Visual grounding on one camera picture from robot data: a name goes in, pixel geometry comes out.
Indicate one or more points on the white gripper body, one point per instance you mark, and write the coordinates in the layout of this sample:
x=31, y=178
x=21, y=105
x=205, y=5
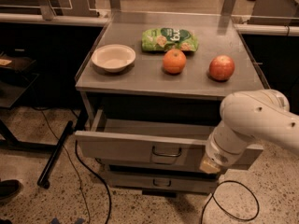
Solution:
x=219, y=155

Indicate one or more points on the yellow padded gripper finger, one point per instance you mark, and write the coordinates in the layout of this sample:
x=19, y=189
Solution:
x=208, y=166

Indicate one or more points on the grey top drawer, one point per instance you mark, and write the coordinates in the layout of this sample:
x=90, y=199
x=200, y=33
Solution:
x=142, y=144

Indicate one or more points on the grey drawer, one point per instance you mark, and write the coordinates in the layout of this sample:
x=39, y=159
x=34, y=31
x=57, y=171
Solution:
x=160, y=182
x=142, y=144

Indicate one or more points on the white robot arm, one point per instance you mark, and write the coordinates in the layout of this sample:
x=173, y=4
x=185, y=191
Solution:
x=246, y=117

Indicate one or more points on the grey bottom drawer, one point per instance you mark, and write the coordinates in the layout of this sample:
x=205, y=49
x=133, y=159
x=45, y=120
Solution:
x=160, y=182

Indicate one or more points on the grey drawer cabinet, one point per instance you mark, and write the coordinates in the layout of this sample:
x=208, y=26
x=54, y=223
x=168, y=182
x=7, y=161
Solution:
x=152, y=88

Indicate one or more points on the red apple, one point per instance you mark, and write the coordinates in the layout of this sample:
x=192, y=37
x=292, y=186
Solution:
x=221, y=68

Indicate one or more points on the orange fruit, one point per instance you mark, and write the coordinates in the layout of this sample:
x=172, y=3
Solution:
x=174, y=61

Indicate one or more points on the green chip bag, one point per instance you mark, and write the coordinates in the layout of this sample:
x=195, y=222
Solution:
x=164, y=39

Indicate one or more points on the white bowl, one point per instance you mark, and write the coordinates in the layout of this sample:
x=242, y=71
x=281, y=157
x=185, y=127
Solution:
x=113, y=58

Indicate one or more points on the black metal stand leg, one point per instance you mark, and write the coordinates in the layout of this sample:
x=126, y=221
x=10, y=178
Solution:
x=43, y=180

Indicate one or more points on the dark shoe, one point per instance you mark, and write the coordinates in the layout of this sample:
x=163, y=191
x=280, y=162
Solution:
x=9, y=188

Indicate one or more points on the dark side table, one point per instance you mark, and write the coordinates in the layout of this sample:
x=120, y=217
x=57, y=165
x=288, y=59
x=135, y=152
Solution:
x=16, y=79

